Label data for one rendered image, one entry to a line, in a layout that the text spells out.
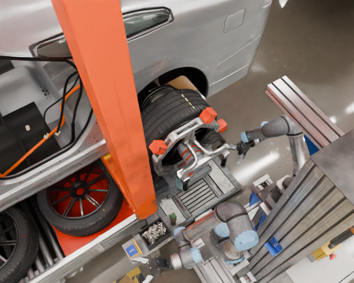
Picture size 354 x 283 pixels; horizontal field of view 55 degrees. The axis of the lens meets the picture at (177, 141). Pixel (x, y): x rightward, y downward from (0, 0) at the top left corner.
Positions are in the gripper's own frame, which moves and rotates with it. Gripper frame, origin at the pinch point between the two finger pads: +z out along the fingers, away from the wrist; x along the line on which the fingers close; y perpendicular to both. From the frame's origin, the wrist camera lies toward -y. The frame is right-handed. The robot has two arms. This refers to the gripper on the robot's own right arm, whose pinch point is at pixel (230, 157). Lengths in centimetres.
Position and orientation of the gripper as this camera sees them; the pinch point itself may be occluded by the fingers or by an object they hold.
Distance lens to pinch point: 252.8
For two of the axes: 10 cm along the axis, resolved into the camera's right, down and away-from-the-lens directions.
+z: -8.3, 4.9, -2.7
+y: 0.0, -4.8, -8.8
